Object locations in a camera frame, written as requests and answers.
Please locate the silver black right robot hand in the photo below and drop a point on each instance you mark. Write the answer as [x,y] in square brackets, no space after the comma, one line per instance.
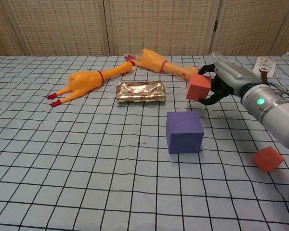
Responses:
[233,77]

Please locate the larger orange foam cube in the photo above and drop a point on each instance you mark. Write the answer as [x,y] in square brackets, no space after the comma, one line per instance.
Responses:
[198,87]

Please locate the small orange foam cube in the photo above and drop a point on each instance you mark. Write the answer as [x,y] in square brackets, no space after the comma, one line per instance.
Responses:
[268,161]

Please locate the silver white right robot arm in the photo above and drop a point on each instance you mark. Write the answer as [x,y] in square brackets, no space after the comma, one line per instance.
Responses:
[274,113]

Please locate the large purple foam cube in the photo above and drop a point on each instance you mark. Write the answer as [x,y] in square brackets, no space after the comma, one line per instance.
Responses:
[184,134]

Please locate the clear plastic water bottle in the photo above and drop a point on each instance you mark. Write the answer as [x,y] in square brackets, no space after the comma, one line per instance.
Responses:
[216,57]

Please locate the white paper spatula tag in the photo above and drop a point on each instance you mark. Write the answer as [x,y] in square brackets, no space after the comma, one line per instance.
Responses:
[265,63]

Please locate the black screen hinge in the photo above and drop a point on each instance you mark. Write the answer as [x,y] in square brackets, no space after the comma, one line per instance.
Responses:
[216,25]

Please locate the plastic-wrapped yellow rubber chicken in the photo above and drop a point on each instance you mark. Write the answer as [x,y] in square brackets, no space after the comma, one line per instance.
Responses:
[154,61]

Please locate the woven folding screen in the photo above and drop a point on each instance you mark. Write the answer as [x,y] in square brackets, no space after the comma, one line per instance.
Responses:
[159,24]

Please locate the gold foil packet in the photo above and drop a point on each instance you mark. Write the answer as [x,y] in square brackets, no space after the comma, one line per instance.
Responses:
[139,92]

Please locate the bare yellow rubber chicken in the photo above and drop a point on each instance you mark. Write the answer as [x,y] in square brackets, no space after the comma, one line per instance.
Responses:
[84,80]

